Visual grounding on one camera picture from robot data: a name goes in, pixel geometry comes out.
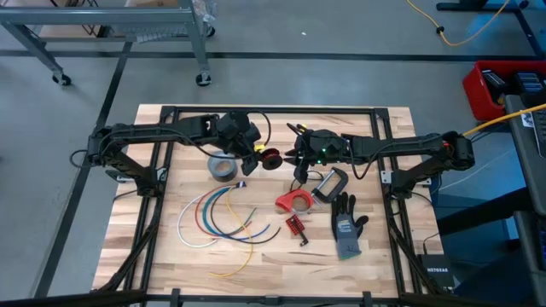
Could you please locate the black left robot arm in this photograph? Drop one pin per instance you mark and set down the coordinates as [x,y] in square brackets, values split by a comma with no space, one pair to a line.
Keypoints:
[149,132]

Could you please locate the red bit holder block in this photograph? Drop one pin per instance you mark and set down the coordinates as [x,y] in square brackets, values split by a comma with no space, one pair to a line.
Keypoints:
[293,225]

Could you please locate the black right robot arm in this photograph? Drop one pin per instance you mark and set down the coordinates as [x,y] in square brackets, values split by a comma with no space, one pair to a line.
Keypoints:
[405,145]

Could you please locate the black Netgear network switch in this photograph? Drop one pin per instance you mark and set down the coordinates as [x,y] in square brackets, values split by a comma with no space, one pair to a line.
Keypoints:
[436,273]

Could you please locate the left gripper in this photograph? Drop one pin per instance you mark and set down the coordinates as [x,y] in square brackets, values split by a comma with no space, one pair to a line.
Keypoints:
[234,130]

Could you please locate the black grey work glove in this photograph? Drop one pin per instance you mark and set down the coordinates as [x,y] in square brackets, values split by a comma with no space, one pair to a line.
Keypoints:
[347,230]

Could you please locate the black plastic spool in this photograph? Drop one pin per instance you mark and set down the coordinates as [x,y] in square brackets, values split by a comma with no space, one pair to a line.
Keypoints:
[271,158]

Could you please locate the red tape dispenser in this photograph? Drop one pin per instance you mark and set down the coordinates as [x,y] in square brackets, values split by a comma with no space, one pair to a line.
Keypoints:
[286,200]

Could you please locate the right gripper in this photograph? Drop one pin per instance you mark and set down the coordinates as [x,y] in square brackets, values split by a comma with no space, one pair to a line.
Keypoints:
[326,147]

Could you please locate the red plastic crate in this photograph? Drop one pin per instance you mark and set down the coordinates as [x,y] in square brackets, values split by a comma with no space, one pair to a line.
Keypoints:
[473,94]

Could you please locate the grey duct tape roll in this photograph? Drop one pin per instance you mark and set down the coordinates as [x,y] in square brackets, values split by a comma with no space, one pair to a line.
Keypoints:
[222,167]

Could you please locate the wooden workbench grey legs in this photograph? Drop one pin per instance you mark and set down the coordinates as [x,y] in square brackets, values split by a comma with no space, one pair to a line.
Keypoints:
[85,15]

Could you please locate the black C-clamp silver screw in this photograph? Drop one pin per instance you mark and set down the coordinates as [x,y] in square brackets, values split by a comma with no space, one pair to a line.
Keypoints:
[343,181]

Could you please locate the black device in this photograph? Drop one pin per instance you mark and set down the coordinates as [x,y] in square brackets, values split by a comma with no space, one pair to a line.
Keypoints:
[529,83]
[495,83]

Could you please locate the black aluminium table frame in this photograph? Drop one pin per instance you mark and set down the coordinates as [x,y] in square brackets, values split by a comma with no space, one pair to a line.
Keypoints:
[273,109]

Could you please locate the grey desk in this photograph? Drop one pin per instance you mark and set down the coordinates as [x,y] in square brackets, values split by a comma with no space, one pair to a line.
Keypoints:
[533,170]

